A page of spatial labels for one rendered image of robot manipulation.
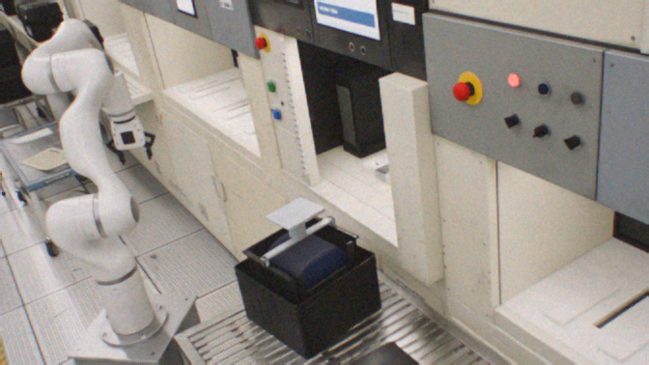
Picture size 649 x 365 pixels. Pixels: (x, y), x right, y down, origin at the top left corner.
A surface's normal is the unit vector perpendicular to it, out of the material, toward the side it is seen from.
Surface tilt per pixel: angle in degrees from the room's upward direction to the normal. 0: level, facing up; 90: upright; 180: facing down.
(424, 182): 90
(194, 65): 90
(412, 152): 90
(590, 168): 90
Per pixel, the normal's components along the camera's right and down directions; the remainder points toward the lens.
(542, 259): 0.53, 0.33
